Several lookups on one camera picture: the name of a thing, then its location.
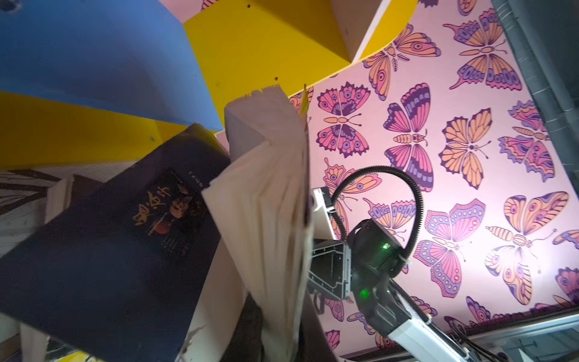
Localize purple book under portrait book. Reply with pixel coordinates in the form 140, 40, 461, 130
1, 125, 230, 361

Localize purple portrait cover book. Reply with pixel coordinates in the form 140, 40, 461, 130
202, 85, 313, 361

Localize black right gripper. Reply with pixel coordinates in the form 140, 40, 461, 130
220, 219, 407, 362

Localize yellow bookshelf pink blue shelves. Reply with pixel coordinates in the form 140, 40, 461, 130
1, 1, 417, 170

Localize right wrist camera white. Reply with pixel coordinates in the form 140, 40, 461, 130
311, 186, 339, 241

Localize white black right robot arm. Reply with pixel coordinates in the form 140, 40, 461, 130
308, 220, 471, 361

